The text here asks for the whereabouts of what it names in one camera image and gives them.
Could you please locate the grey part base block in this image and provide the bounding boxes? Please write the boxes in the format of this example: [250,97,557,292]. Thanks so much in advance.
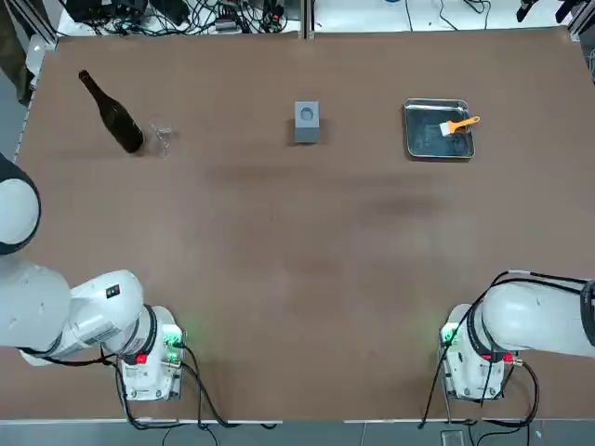
[294,100,323,146]

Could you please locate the orange handled paint brush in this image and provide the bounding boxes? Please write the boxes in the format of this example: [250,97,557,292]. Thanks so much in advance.
[439,115,482,138]

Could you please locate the shallow metal tray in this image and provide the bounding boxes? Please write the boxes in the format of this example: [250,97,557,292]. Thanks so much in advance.
[402,97,476,162]

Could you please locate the clear glass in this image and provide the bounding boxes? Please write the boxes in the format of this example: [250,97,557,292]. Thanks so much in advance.
[149,121,180,160]

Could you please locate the dark glass bottle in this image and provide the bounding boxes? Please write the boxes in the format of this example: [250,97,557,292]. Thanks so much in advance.
[77,69,145,154]

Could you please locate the black equipment box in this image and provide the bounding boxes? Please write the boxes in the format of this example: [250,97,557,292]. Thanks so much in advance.
[67,0,150,22]

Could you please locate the person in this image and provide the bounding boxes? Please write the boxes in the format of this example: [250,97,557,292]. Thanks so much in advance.
[0,32,30,107]

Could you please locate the black cable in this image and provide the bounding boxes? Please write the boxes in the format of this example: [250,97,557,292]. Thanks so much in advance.
[467,360,540,426]
[417,341,450,431]
[115,343,280,428]

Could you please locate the aluminium camera mount post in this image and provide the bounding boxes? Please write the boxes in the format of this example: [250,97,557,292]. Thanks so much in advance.
[300,0,317,41]

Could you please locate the tangled black cables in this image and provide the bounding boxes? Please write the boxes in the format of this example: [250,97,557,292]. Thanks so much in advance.
[92,0,298,36]

